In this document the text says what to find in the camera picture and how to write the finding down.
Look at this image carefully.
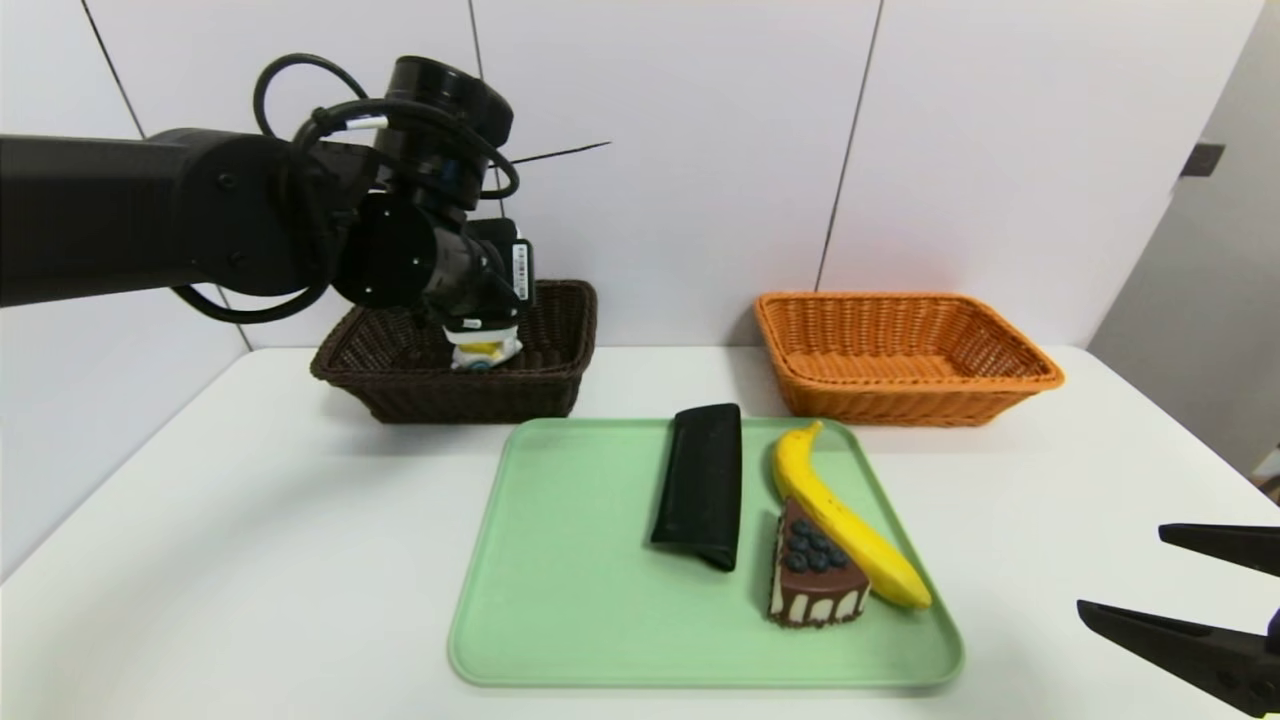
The black cable white tag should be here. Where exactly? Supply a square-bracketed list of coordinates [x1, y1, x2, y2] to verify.
[293, 98, 521, 201]

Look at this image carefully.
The black camera cable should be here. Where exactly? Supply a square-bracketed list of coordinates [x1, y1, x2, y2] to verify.
[253, 53, 373, 141]

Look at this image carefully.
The orange wicker basket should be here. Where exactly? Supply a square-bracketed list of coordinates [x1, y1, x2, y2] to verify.
[754, 291, 1065, 429]

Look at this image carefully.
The chocolate blueberry cake slice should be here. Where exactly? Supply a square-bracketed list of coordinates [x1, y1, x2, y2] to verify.
[767, 497, 870, 628]

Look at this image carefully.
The green plastic tray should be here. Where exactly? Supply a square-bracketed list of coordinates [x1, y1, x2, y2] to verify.
[447, 417, 965, 688]

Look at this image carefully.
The yellow duck toy figure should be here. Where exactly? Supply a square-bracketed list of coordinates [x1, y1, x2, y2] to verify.
[447, 333, 523, 373]

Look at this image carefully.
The black leather glasses case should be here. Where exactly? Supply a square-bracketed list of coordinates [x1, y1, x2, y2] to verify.
[650, 403, 743, 573]

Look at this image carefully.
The dark brown wicker basket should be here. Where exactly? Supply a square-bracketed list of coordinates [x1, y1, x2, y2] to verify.
[311, 279, 598, 425]

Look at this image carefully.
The black looped joint cable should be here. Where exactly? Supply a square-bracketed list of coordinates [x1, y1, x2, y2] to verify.
[170, 285, 331, 326]

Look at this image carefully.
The yellow banana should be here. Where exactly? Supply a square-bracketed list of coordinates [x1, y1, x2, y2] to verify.
[770, 421, 933, 611]

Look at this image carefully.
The thin black zip tie tail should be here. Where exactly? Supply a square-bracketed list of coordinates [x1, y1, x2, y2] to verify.
[505, 142, 612, 167]

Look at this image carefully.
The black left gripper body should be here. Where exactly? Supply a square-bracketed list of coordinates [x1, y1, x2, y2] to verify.
[466, 217, 535, 308]

